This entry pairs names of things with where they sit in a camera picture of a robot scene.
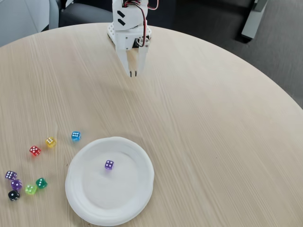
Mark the grey desk leg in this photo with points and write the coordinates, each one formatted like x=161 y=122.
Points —
x=252 y=21

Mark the dark green translucent dice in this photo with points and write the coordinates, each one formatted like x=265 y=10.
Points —
x=41 y=183

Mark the light green translucent dice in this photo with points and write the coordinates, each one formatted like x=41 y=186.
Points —
x=30 y=189

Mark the yellow translucent dice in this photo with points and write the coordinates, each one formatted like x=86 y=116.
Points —
x=50 y=142

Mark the purple translucent dice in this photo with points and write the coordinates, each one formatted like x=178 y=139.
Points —
x=16 y=184
x=11 y=175
x=109 y=164

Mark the black office chair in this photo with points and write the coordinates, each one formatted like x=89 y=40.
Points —
x=82 y=14

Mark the red translucent dice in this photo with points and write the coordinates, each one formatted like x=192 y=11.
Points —
x=35 y=151

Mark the white paper plate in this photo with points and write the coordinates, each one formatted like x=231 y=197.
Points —
x=109 y=189

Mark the black dice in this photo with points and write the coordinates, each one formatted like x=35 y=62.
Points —
x=14 y=195

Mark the blue translucent dice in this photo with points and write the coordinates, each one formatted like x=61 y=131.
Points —
x=76 y=136

